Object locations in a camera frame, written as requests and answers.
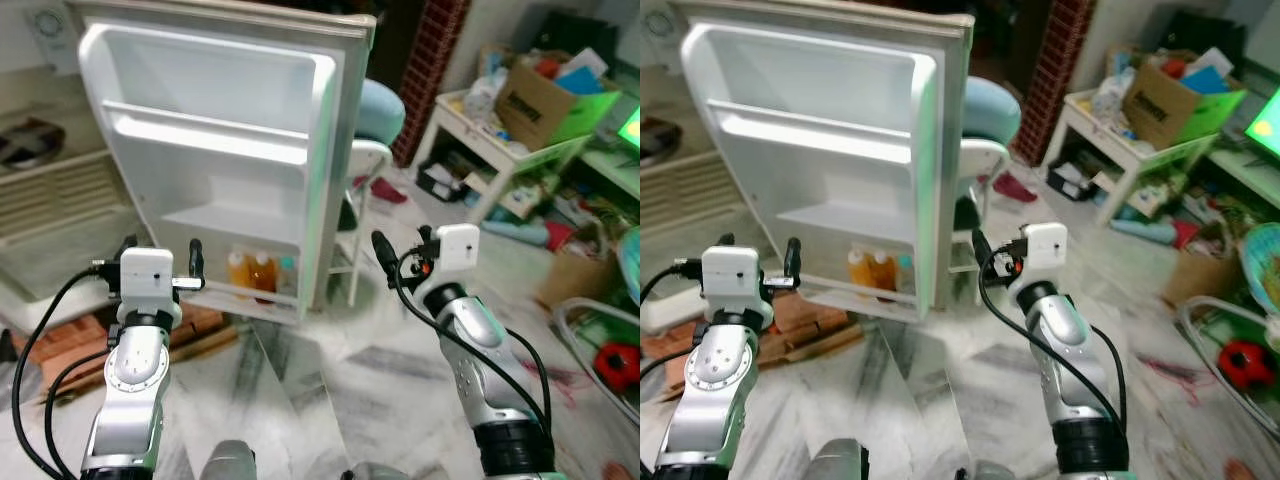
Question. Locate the grey left robot leg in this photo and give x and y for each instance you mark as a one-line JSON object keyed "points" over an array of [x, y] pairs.
{"points": [[228, 462], [840, 460]]}

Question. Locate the red slipper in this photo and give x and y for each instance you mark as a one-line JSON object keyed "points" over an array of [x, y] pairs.
{"points": [[388, 190], [1015, 188]]}

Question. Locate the red brick pillar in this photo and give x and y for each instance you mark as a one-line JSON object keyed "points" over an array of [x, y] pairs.
{"points": [[430, 70], [1055, 70]]}

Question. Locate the orange juice bottle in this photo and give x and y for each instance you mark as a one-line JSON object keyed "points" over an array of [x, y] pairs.
{"points": [[238, 270], [858, 270], [883, 272], [263, 272]]}

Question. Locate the grey robot leg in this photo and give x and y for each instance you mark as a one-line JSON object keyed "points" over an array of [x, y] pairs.
{"points": [[375, 472], [985, 472], [840, 460], [228, 462]]}

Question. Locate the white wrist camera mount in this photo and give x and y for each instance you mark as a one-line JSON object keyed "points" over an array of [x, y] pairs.
{"points": [[730, 275], [460, 248], [1045, 248], [145, 275]]}

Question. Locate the light blue chair cushion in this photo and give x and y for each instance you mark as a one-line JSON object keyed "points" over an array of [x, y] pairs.
{"points": [[380, 110], [995, 110]]}

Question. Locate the black bag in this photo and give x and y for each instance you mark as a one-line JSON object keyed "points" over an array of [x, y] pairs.
{"points": [[570, 35], [1205, 35]]}

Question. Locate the white plastic bag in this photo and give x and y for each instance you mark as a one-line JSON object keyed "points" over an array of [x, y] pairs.
{"points": [[485, 95], [1110, 95]]}

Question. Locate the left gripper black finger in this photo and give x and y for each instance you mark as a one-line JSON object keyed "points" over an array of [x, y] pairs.
{"points": [[722, 241], [128, 242], [792, 260], [197, 260]]}

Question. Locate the grey right robot leg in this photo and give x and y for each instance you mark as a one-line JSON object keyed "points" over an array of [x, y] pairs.
{"points": [[375, 472], [985, 472]]}

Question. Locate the red toy ball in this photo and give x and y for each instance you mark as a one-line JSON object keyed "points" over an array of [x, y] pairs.
{"points": [[1247, 365], [620, 365]]}

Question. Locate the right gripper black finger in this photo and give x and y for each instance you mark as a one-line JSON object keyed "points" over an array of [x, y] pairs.
{"points": [[382, 250], [983, 250]]}

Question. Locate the white shelf table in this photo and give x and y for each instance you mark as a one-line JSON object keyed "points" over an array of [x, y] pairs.
{"points": [[455, 110], [1080, 110]]}

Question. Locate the brown cardboard box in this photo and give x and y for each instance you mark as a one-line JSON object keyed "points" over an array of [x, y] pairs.
{"points": [[1155, 105], [530, 105]]}

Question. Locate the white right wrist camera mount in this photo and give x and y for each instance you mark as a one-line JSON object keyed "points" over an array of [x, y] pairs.
{"points": [[460, 248], [1045, 248]]}

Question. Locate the white wall poster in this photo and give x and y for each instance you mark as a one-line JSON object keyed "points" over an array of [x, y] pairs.
{"points": [[50, 35], [658, 35]]}

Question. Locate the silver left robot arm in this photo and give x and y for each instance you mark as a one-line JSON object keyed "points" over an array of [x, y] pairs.
{"points": [[715, 370], [135, 370]]}

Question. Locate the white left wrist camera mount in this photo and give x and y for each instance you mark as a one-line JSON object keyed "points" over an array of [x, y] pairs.
{"points": [[145, 275], [730, 275]]}

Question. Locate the white folding chair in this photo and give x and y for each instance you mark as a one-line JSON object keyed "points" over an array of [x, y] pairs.
{"points": [[365, 160], [980, 160]]}

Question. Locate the dark round pan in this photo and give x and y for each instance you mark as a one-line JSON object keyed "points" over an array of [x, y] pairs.
{"points": [[30, 140], [655, 140]]}

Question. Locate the small clear bottle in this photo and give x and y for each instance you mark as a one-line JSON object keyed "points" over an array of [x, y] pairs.
{"points": [[906, 273], [287, 275]]}

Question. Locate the wood and brick fridge base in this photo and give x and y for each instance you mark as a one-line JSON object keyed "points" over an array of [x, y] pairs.
{"points": [[820, 320], [205, 322]]}

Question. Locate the brown paper bag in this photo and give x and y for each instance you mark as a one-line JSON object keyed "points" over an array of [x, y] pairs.
{"points": [[575, 280], [1195, 275]]}

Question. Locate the baby bouncer seat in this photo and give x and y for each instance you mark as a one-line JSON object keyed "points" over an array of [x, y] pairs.
{"points": [[630, 265], [1265, 265]]}

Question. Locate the television screen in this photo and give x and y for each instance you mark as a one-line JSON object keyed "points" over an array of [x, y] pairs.
{"points": [[1268, 125], [630, 128]]}

